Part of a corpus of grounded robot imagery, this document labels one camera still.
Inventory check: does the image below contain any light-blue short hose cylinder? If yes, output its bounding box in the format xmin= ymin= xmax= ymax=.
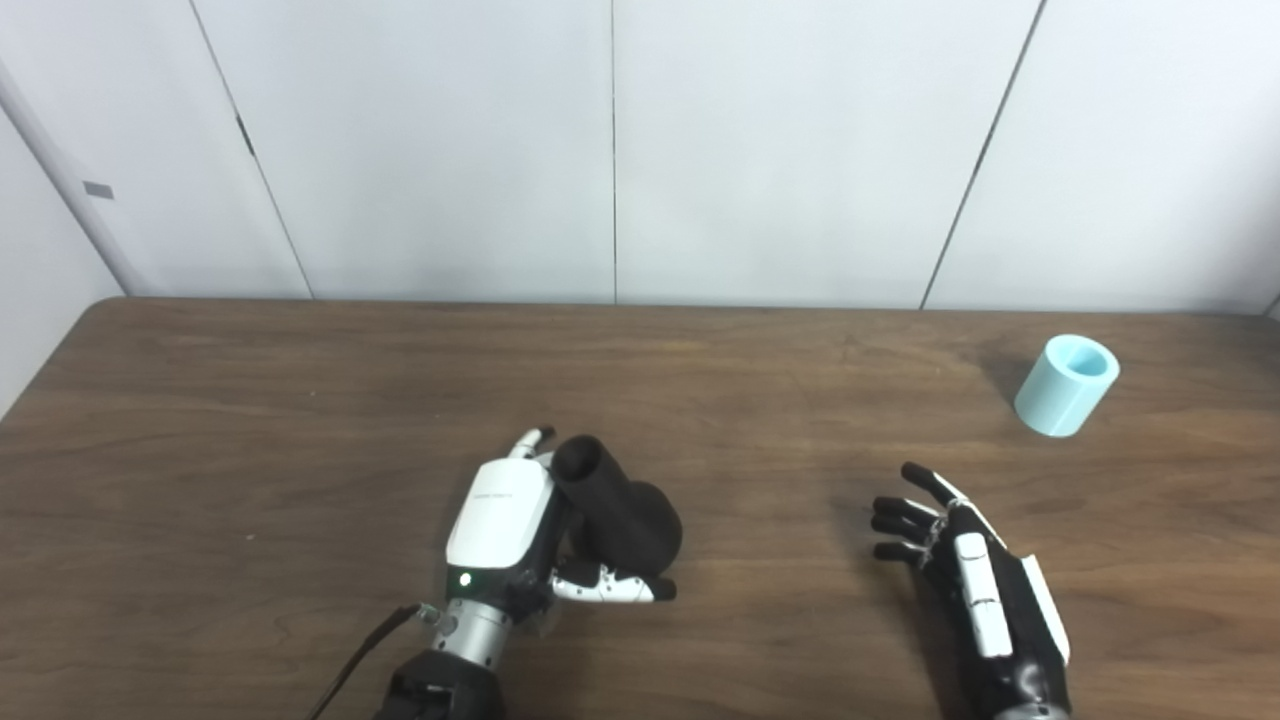
xmin=1014 ymin=334 xmax=1121 ymax=438

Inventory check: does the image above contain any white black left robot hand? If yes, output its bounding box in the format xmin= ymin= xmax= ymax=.
xmin=443 ymin=427 xmax=678 ymax=641

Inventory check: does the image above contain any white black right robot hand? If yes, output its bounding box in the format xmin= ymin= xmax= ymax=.
xmin=870 ymin=462 xmax=1071 ymax=720

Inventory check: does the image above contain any black funnel-shaped nozzle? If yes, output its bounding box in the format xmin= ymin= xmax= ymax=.
xmin=552 ymin=434 xmax=684 ymax=578

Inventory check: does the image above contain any white wall corner post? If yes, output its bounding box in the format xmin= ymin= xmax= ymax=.
xmin=0 ymin=58 xmax=153 ymax=298

